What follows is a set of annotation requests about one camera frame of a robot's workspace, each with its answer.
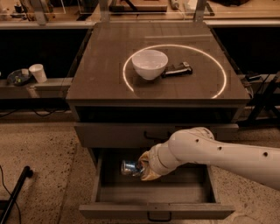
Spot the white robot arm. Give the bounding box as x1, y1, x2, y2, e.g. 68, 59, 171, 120
139, 127, 280, 190

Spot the black floor cable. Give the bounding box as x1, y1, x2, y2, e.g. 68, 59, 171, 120
0, 164, 22, 224

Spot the black floor stand leg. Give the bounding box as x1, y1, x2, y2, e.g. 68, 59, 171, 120
0, 166, 33, 224

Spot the black snack bar wrapper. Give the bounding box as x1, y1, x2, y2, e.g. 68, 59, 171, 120
161, 61, 193, 78

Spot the open lower drawer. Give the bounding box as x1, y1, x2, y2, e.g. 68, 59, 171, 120
80, 149, 235, 222

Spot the grey drawer cabinet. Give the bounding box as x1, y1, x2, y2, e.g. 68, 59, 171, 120
66, 22, 249, 222

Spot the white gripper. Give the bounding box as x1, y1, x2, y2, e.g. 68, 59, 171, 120
138, 143, 179, 181

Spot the dark round dish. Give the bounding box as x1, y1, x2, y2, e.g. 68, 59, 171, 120
7, 68, 32, 87

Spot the closed upper drawer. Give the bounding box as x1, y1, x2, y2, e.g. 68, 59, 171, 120
74, 122, 239, 149

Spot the white bowl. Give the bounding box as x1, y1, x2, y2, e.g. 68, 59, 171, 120
131, 50, 168, 80

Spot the redbull can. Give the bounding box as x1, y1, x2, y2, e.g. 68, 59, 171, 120
121, 160, 144, 177

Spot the white paper cup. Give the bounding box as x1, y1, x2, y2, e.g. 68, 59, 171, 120
29, 64, 47, 83

